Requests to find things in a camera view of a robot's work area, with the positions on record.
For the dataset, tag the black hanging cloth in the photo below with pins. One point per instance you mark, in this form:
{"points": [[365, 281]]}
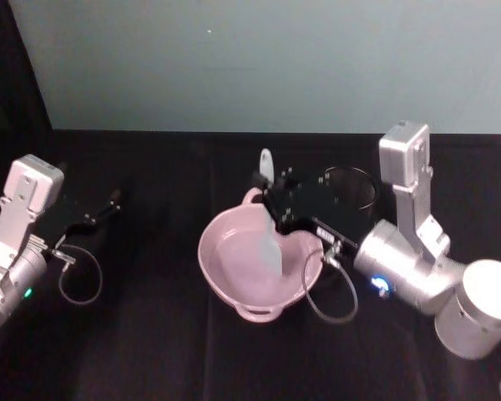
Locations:
{"points": [[8, 62]]}

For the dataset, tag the black table cloth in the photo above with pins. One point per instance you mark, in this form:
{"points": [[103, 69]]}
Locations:
{"points": [[158, 355]]}

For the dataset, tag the grey spatula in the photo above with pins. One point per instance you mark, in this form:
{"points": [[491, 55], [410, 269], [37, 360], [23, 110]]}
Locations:
{"points": [[270, 250]]}

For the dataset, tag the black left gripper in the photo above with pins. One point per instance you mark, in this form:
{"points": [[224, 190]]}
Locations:
{"points": [[64, 219]]}

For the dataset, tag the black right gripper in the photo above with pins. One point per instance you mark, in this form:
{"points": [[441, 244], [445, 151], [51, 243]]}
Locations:
{"points": [[313, 200]]}

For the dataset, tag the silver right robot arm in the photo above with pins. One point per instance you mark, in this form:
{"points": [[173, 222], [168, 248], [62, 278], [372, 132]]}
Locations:
{"points": [[417, 267]]}

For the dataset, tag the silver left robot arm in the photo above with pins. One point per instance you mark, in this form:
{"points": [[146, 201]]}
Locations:
{"points": [[21, 217]]}

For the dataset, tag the black mesh cup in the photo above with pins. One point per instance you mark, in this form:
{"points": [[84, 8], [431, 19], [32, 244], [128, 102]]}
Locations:
{"points": [[369, 196]]}

